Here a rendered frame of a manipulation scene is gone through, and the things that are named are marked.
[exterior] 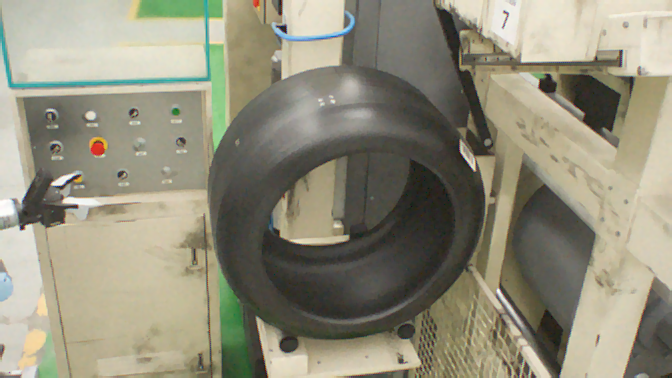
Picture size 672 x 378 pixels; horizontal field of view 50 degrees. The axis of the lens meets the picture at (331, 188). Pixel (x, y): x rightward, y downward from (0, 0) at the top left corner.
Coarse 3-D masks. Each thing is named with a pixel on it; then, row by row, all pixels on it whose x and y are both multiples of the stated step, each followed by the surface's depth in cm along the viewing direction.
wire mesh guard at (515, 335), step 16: (480, 288) 170; (464, 304) 183; (496, 304) 163; (416, 320) 219; (416, 336) 221; (448, 336) 195; (512, 336) 155; (416, 352) 225; (464, 352) 185; (528, 352) 149; (432, 368) 210; (448, 368) 197; (480, 368) 175; (544, 368) 145
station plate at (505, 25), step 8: (496, 0) 119; (504, 0) 117; (512, 0) 114; (520, 0) 111; (496, 8) 120; (504, 8) 117; (512, 8) 114; (520, 8) 112; (496, 16) 120; (504, 16) 117; (512, 16) 114; (496, 24) 120; (504, 24) 117; (512, 24) 114; (496, 32) 120; (504, 32) 117; (512, 32) 115; (512, 40) 115
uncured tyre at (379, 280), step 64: (256, 128) 143; (320, 128) 136; (384, 128) 138; (448, 128) 145; (256, 192) 138; (448, 192) 148; (256, 256) 144; (320, 256) 183; (384, 256) 185; (448, 256) 155; (320, 320) 156; (384, 320) 160
